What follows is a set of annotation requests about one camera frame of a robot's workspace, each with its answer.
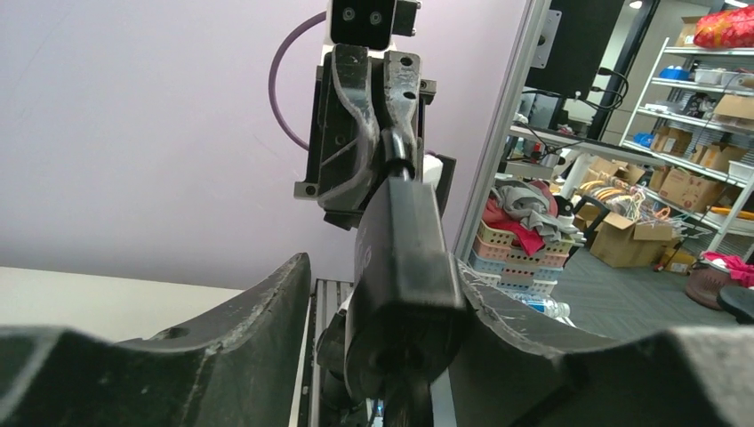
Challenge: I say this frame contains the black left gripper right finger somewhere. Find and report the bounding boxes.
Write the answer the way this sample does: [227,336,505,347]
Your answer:
[449,262,753,426]

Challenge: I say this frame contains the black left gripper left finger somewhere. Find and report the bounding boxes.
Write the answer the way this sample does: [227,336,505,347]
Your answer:
[1,253,311,426]

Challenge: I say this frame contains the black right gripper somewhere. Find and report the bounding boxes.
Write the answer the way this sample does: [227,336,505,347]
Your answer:
[294,44,437,230]

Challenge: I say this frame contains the black padlock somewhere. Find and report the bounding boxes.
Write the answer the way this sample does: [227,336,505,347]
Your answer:
[342,129,469,414]

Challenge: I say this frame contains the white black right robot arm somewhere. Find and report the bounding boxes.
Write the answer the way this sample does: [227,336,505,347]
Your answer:
[293,44,456,230]

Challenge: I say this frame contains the black key in padlock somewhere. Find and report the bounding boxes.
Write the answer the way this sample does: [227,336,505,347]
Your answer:
[383,375,434,427]

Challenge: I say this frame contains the plastic water bottle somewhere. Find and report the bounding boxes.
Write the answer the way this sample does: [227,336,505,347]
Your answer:
[509,293,571,318]

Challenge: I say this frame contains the cardboard box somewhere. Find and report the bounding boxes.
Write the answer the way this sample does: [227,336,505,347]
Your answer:
[590,213,675,268]

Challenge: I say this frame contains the stacked plastic baskets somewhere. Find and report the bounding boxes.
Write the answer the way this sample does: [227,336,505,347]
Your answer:
[468,222,574,295]

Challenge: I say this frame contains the metal storage shelf rack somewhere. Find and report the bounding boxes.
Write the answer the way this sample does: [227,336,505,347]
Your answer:
[619,40,753,258]

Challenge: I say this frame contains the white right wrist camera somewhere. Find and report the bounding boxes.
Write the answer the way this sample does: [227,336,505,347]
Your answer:
[319,1,422,67]

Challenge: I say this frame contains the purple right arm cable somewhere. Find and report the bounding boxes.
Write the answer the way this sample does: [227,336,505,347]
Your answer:
[268,10,330,153]

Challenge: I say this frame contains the aluminium frame rail right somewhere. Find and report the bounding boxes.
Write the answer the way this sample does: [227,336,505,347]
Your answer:
[454,0,550,260]

